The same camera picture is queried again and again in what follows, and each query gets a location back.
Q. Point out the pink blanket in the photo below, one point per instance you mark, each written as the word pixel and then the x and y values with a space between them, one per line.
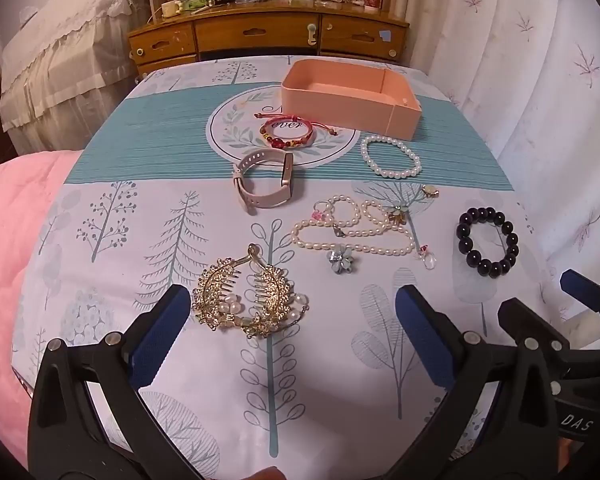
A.
pixel 15 240

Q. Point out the gold pearl hair comb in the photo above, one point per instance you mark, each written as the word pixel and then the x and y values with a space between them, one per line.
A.
pixel 270 290

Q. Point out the cream mug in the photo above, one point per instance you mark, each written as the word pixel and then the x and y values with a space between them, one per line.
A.
pixel 170 9

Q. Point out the pink cardboard box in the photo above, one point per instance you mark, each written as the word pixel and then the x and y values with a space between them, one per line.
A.
pixel 340 102

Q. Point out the white lace cover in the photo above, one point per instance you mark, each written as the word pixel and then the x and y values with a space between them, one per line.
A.
pixel 55 50

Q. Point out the white floral curtain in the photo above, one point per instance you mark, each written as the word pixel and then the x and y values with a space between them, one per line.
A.
pixel 520 60

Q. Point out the person's left hand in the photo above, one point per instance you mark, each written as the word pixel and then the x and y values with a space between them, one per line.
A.
pixel 267 474

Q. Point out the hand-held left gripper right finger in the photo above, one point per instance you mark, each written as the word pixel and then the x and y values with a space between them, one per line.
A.
pixel 422 332

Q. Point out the clear crystal drop charm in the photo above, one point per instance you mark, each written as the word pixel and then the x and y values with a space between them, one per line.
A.
pixel 428 258

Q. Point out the wooden dresser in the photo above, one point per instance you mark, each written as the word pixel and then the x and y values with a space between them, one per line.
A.
pixel 260 35

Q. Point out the green toy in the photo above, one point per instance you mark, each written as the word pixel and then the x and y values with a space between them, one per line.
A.
pixel 194 5

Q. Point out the blue flower brooch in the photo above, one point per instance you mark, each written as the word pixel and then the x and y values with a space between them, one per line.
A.
pixel 341 258

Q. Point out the gold oval pearl brooch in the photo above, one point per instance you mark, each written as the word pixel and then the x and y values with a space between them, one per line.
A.
pixel 430 191

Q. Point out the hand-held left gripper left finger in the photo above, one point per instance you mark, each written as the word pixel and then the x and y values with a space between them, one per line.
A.
pixel 162 330

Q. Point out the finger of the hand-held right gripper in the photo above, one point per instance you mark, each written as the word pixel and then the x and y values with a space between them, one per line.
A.
pixel 530 322
pixel 582 287

